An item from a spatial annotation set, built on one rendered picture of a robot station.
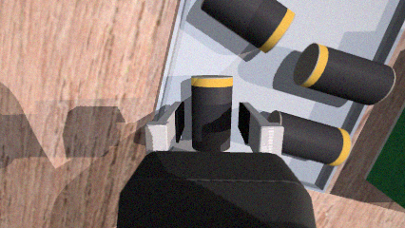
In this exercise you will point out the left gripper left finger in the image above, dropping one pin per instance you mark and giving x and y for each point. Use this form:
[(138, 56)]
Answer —
[(163, 134)]

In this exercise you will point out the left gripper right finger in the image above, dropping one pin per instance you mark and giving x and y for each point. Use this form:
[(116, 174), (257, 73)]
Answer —
[(262, 136)]

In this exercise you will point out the green open-top box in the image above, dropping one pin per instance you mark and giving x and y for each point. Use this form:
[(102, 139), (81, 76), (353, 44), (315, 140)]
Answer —
[(387, 171)]

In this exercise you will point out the black battery with yellow band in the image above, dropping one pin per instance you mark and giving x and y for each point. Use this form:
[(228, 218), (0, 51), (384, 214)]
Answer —
[(314, 141), (211, 105), (343, 75), (262, 23)]

